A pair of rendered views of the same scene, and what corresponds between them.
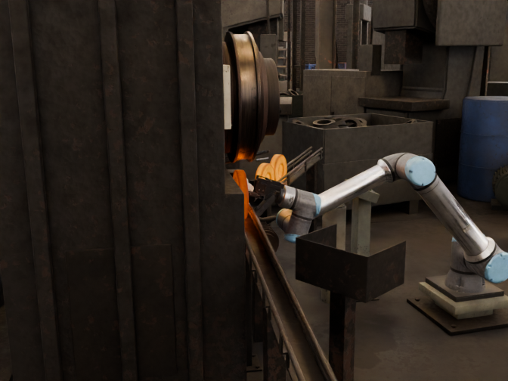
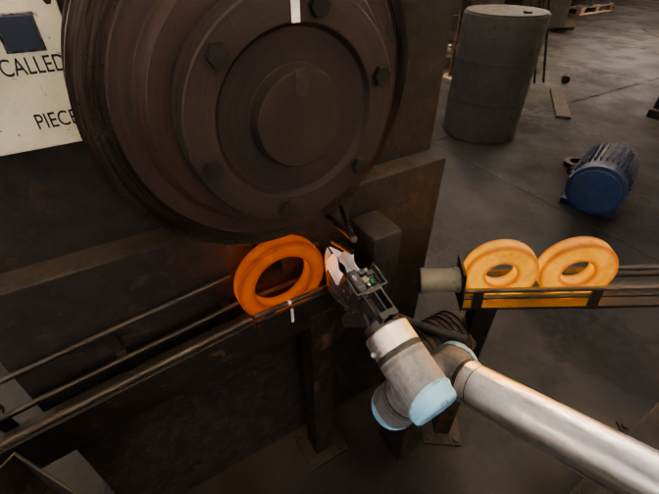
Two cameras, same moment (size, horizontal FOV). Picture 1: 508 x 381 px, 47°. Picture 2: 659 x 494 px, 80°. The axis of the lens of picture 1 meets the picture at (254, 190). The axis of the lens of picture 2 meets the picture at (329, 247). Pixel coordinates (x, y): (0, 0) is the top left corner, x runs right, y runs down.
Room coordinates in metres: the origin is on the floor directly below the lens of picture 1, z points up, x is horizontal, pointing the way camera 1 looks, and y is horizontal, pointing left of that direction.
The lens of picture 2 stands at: (2.05, -0.52, 1.29)
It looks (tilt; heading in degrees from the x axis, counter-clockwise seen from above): 39 degrees down; 69
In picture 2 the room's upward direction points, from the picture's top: straight up
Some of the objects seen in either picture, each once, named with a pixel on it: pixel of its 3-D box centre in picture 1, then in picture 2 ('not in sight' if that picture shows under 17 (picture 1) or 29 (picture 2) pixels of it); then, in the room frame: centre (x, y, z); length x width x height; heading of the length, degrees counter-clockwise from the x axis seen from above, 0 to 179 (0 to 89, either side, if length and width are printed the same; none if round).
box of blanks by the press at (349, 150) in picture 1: (349, 162); not in sight; (4.80, -0.80, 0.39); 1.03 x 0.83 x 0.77; 115
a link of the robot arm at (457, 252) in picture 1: (468, 250); not in sight; (2.71, -1.04, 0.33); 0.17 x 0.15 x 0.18; 14
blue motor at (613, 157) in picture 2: not in sight; (602, 175); (4.31, 0.84, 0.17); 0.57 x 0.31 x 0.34; 30
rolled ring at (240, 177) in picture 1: (240, 194); (280, 277); (2.16, 0.05, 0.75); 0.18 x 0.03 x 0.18; 11
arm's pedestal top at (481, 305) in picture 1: (463, 294); not in sight; (2.72, -1.04, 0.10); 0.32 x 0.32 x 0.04; 15
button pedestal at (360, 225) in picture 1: (360, 240); not in sight; (2.96, -0.56, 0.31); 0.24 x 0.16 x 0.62; 10
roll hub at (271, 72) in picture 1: (266, 97); (293, 115); (2.18, -0.05, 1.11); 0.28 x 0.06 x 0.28; 10
